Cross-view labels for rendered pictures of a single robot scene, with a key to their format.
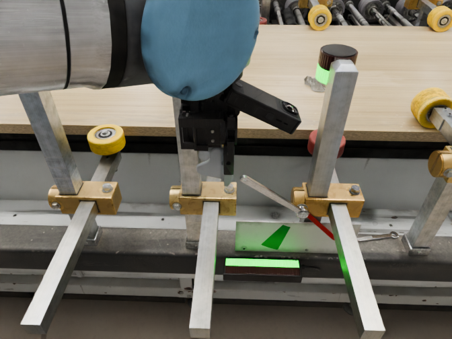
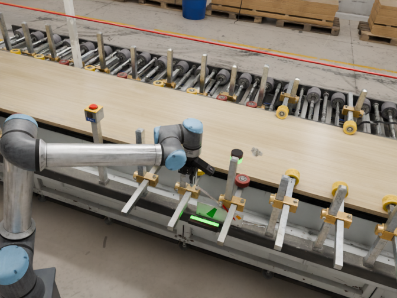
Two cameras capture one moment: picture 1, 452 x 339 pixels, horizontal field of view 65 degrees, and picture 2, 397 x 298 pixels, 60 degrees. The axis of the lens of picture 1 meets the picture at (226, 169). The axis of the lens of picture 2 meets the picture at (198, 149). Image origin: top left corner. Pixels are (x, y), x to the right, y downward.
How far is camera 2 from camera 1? 116 cm
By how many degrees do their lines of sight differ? 12
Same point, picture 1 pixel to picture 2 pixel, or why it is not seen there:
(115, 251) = (150, 201)
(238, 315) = (203, 259)
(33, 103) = not seen: hidden behind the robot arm
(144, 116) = not seen: hidden behind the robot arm
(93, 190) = (149, 176)
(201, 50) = (173, 164)
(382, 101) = (279, 167)
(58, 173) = (139, 167)
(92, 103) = not seen: hidden behind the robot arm
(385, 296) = (282, 270)
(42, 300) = (127, 206)
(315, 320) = (243, 274)
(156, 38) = (166, 162)
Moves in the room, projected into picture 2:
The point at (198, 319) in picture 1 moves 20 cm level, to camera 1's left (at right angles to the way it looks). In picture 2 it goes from (171, 224) to (132, 213)
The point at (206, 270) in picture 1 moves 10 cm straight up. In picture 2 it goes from (178, 212) to (178, 198)
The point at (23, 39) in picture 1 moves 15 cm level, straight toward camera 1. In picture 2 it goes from (150, 161) to (155, 188)
